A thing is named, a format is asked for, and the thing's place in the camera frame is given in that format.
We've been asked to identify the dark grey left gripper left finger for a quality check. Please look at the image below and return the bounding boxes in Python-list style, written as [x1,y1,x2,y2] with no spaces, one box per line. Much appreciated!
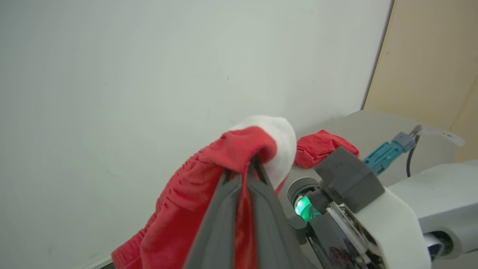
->
[185,170,243,269]

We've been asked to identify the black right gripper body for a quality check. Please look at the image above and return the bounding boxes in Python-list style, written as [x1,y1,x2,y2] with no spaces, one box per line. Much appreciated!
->
[287,177,386,269]

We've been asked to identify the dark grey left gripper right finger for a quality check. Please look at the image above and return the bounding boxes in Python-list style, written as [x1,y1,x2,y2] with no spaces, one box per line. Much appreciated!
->
[247,159,311,269]

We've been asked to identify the red garment with white stripes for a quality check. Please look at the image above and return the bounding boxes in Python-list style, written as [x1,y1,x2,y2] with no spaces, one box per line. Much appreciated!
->
[111,115,298,269]
[294,130,360,169]

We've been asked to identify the grey fabric sofa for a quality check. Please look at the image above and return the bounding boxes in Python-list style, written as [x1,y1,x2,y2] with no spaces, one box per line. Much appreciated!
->
[278,109,464,187]

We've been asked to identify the beige partition panel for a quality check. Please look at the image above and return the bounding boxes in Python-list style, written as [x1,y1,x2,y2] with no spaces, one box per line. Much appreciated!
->
[363,0,478,162]

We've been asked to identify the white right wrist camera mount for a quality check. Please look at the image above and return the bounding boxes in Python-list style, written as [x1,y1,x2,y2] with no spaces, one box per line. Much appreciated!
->
[351,186,432,269]

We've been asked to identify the dark grey right wrist camera box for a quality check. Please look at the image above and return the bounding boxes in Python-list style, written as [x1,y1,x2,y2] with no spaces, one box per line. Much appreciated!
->
[315,146,385,213]

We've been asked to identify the teal camera cable connector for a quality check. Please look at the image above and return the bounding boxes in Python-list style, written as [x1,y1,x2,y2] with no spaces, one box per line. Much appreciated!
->
[363,132,417,176]

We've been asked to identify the thin black camera cable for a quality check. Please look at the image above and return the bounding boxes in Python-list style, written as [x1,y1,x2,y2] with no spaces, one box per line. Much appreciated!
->
[406,125,422,178]

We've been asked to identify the white cable trunking strip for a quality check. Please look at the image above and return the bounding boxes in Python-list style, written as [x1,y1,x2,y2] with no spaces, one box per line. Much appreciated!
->
[83,256,115,269]

